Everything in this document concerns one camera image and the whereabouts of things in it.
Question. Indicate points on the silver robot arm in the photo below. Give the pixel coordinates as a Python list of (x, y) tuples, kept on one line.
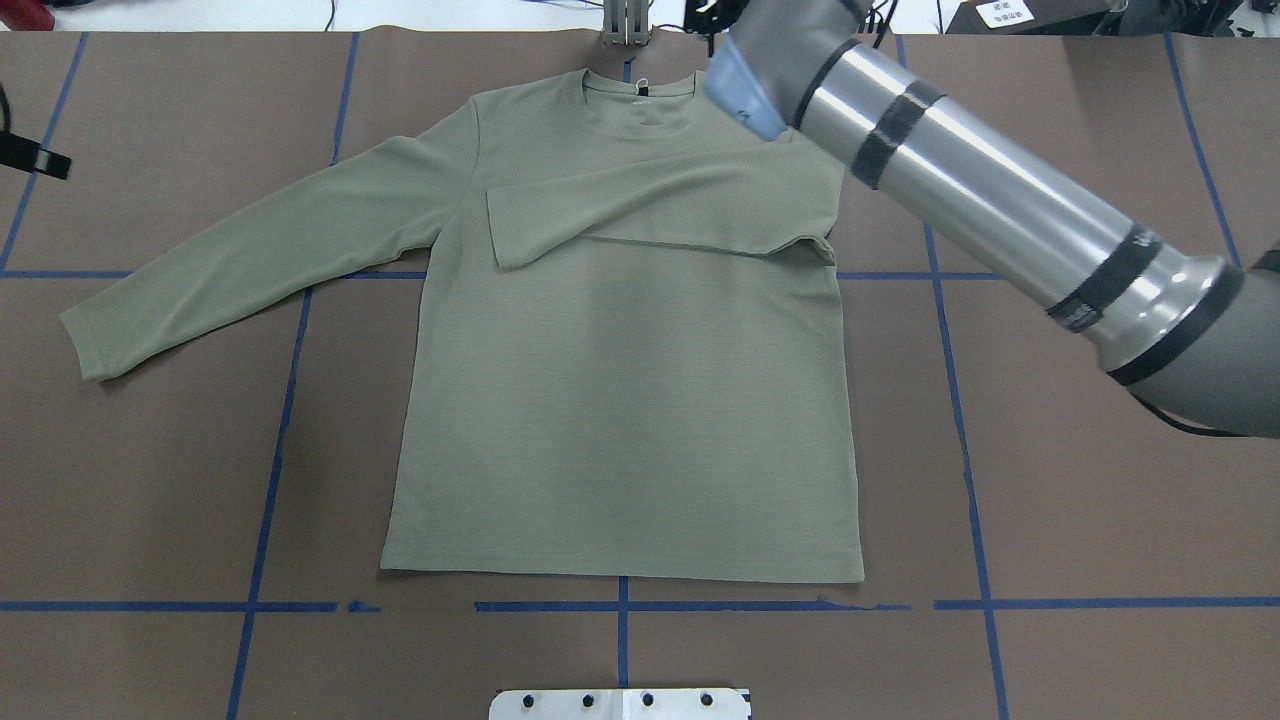
[(1191, 338)]

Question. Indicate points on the red cylindrical bottle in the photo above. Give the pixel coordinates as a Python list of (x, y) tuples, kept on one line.
[(26, 15)]

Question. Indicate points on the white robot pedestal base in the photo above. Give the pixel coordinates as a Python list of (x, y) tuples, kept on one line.
[(623, 703)]

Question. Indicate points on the olive green long-sleeve shirt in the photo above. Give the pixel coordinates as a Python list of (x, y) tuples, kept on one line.
[(630, 354)]

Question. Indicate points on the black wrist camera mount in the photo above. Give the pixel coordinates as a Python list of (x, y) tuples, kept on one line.
[(22, 153)]

